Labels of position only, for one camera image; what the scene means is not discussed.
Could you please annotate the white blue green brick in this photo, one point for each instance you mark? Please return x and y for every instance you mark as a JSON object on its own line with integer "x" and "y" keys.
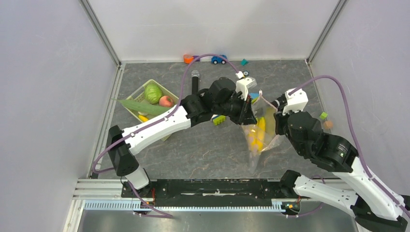
{"x": 218, "y": 119}

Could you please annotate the clear polka dot zip bag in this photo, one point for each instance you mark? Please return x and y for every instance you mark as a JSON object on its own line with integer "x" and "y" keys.
{"x": 258, "y": 107}

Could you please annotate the multicolour brick stack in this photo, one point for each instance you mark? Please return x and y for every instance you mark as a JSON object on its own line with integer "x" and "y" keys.
{"x": 254, "y": 97}

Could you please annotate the teal block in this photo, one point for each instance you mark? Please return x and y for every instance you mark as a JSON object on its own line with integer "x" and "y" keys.
{"x": 244, "y": 62}

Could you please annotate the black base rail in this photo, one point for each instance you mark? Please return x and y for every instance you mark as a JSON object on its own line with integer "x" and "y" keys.
{"x": 214, "y": 192}

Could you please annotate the long green cucumber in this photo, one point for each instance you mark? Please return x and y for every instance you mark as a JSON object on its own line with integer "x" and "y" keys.
{"x": 146, "y": 108}

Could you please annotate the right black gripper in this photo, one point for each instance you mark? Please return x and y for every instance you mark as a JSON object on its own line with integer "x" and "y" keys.
{"x": 279, "y": 116}

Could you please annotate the yellow banana bunch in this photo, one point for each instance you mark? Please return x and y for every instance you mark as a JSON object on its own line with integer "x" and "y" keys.
{"x": 261, "y": 135}

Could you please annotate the green cube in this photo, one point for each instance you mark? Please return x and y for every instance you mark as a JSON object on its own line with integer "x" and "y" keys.
{"x": 323, "y": 116}

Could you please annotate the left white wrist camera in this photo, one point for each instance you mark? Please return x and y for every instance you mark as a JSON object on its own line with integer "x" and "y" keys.
{"x": 243, "y": 84}

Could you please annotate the small yellow fruit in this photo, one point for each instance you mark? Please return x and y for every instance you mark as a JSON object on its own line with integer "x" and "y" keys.
{"x": 143, "y": 118}

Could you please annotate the slanted black microphone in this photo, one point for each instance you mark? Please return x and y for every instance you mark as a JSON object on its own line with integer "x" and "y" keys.
{"x": 277, "y": 103}

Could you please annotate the red peach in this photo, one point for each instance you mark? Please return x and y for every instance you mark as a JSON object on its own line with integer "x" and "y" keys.
{"x": 166, "y": 101}

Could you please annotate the tan wooden cube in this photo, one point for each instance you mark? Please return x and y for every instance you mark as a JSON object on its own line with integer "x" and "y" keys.
{"x": 328, "y": 124}

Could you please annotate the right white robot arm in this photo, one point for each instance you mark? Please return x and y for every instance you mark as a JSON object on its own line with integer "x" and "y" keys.
{"x": 372, "y": 205}

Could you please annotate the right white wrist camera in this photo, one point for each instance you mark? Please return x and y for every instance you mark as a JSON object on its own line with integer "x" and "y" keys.
{"x": 295, "y": 101}

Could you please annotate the upright black microphone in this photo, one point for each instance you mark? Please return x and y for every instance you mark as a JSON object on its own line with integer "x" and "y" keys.
{"x": 195, "y": 80}

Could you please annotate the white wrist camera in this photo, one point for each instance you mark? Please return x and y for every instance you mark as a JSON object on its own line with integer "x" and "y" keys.
{"x": 243, "y": 84}
{"x": 295, "y": 101}

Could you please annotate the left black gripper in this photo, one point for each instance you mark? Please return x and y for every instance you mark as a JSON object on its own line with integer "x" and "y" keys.
{"x": 250, "y": 118}

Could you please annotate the blue toy car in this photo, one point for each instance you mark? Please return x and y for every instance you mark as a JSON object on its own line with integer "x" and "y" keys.
{"x": 220, "y": 59}

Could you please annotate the green cabbage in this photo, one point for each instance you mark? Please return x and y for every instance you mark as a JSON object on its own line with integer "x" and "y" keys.
{"x": 152, "y": 93}

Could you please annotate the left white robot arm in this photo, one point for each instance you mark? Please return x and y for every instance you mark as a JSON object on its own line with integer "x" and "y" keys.
{"x": 224, "y": 97}

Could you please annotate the light green plastic basket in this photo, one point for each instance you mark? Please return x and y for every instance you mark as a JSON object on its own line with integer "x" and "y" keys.
{"x": 138, "y": 96}

